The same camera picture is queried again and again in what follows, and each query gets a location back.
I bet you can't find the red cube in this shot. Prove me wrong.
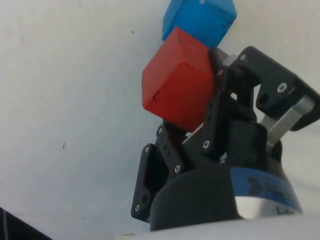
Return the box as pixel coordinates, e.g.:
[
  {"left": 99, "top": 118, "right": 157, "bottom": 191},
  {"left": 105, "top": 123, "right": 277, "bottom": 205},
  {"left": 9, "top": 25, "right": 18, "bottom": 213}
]
[{"left": 141, "top": 26, "right": 216, "bottom": 134}]

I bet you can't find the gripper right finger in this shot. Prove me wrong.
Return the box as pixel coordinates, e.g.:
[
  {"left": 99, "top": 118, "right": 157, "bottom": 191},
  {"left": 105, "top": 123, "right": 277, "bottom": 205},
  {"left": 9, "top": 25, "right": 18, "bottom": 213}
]
[{"left": 201, "top": 45, "right": 320, "bottom": 161}]

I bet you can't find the blue cube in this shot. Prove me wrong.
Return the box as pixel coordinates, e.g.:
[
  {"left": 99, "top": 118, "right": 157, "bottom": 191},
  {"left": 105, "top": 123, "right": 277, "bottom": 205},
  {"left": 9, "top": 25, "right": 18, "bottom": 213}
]
[{"left": 161, "top": 0, "right": 238, "bottom": 50}]

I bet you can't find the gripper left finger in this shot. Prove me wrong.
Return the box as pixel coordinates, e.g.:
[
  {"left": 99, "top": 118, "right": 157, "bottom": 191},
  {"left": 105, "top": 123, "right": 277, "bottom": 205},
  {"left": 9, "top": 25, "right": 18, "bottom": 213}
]
[{"left": 130, "top": 122, "right": 187, "bottom": 224}]

